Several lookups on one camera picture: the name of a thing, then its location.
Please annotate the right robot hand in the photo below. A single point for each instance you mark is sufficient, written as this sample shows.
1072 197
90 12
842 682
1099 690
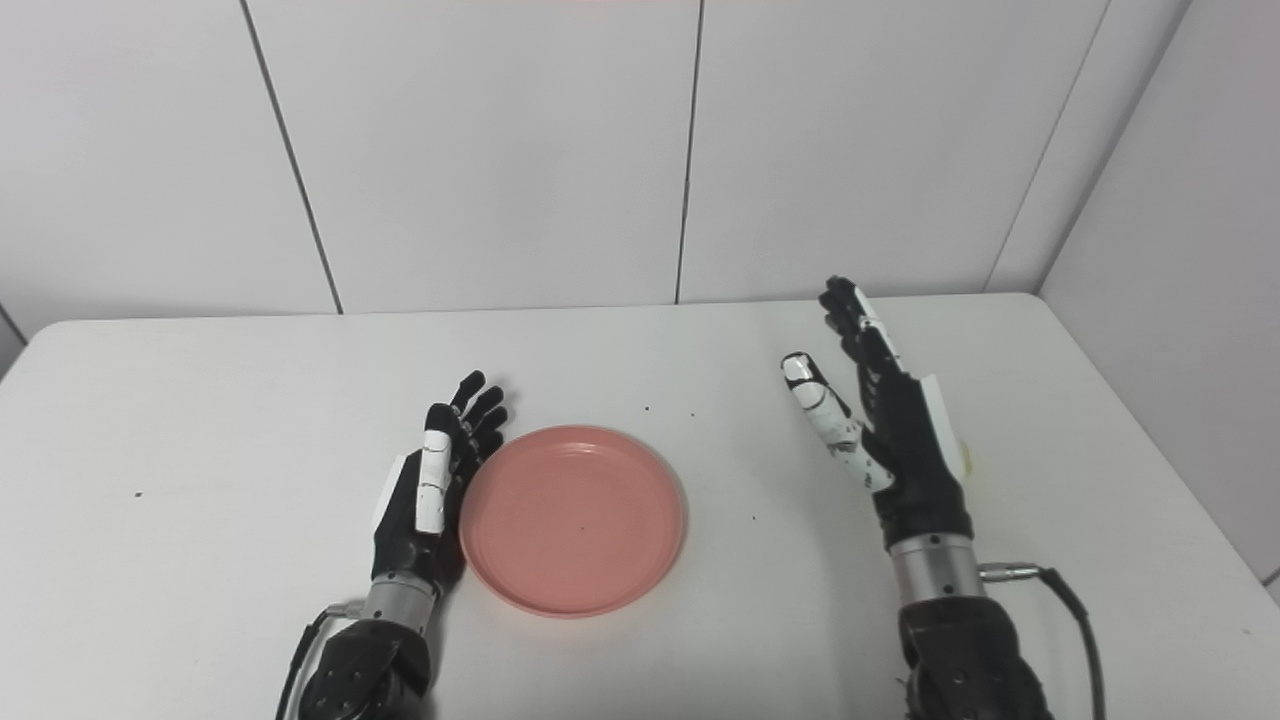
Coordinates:
890 440

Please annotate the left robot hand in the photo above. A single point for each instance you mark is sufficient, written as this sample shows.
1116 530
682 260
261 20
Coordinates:
430 490

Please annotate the yellow lemon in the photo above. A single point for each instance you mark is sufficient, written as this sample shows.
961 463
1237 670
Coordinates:
967 460

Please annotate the pink plate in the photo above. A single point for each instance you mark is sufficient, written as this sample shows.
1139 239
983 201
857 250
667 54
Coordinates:
572 518

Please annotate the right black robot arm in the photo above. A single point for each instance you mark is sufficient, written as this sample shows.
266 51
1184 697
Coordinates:
960 640

